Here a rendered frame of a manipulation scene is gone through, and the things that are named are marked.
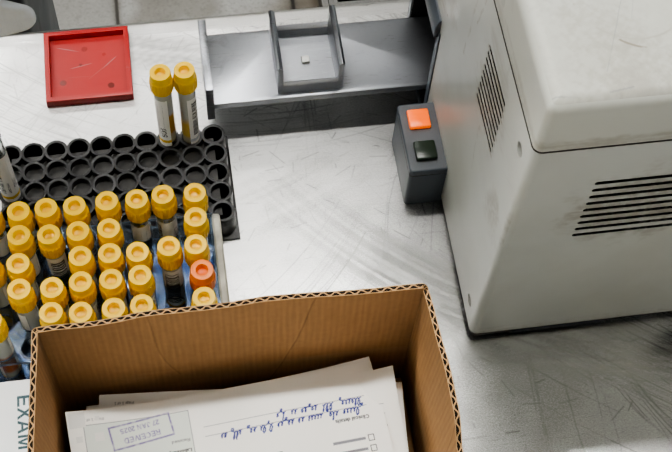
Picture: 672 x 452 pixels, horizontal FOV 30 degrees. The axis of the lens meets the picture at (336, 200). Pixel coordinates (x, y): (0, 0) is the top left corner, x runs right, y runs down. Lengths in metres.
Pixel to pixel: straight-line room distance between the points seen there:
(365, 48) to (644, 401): 0.34
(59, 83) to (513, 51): 0.43
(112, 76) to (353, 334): 0.33
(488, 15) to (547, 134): 0.11
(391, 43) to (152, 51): 0.20
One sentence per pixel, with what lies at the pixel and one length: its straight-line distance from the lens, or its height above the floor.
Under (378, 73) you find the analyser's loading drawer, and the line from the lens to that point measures 0.98.
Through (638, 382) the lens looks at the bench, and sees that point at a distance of 0.94.
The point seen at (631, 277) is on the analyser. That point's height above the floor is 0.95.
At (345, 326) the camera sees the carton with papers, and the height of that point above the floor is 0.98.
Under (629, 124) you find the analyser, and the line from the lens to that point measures 0.70.
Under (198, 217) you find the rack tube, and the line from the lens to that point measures 0.83.
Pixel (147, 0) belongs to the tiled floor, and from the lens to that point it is 2.20.
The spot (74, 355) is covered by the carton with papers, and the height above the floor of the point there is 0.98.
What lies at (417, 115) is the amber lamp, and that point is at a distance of 0.94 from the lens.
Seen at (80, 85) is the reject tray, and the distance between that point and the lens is 1.03.
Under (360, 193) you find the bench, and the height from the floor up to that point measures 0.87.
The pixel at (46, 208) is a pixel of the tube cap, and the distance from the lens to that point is 0.84.
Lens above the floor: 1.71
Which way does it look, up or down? 60 degrees down
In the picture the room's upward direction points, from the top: 5 degrees clockwise
